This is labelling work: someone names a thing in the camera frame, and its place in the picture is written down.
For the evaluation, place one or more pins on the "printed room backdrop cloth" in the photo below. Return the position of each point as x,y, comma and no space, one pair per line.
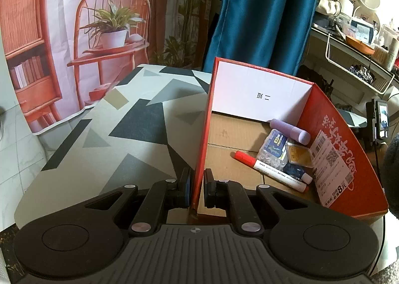
62,84

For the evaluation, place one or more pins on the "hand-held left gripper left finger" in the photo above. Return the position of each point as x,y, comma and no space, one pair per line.
187,187

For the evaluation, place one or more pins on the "red cardboard box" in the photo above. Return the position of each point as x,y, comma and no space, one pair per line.
371,184

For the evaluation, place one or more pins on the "blue plastic packet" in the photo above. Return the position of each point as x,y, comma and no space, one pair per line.
276,143

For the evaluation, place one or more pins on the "white cosmetic bottle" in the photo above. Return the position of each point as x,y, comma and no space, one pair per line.
393,53

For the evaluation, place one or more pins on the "blue storage box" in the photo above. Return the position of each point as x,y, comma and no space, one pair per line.
363,33

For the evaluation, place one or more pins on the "yellow square box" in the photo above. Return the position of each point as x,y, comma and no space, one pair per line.
299,154

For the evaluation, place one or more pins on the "patterned cloth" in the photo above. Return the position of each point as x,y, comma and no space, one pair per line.
361,72

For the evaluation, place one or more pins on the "dark blue tube white cap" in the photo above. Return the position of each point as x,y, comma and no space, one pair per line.
294,170

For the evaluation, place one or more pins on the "purple cylindrical tube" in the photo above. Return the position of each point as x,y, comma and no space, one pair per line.
290,130

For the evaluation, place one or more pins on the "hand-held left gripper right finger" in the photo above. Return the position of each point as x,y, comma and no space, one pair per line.
207,189

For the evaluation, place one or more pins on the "cotton swab container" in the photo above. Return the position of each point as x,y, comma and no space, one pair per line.
380,53

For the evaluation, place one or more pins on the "white dressing table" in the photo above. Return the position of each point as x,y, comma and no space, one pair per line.
318,33

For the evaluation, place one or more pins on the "black bag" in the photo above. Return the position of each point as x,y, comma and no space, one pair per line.
314,81

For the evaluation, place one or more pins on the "red white marker pen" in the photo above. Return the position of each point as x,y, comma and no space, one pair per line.
249,161

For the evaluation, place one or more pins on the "orange bowl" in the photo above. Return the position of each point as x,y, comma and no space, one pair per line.
358,44

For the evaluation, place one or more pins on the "smartphone on black stand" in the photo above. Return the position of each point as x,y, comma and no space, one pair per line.
382,118

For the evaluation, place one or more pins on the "clear acrylic organizer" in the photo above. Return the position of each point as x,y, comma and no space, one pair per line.
388,33

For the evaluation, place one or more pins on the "blue curtain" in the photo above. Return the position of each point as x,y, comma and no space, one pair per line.
265,6

